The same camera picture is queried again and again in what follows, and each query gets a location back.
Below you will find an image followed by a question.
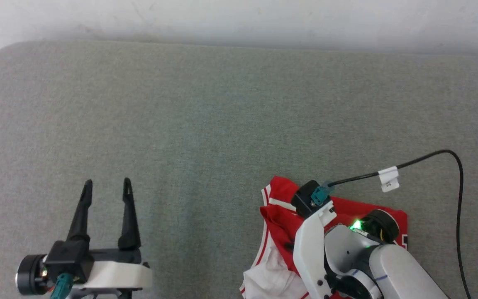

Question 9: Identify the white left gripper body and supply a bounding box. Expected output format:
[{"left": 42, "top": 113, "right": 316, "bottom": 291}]
[{"left": 68, "top": 248, "right": 153, "bottom": 292}]

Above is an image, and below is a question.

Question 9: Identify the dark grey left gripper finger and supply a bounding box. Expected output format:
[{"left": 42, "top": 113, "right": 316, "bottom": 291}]
[
  {"left": 66, "top": 179, "right": 93, "bottom": 250},
  {"left": 117, "top": 177, "right": 142, "bottom": 251}
]

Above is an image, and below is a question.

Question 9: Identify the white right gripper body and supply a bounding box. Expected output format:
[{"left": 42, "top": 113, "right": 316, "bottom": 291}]
[{"left": 293, "top": 201, "right": 337, "bottom": 299}]

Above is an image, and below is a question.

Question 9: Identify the red Bulls 23 jersey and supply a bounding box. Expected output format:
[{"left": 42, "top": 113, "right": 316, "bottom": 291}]
[{"left": 240, "top": 176, "right": 409, "bottom": 299}]

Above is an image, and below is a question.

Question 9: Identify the white cable label tag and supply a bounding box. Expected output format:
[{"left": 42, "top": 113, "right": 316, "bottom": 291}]
[{"left": 378, "top": 166, "right": 400, "bottom": 193}]

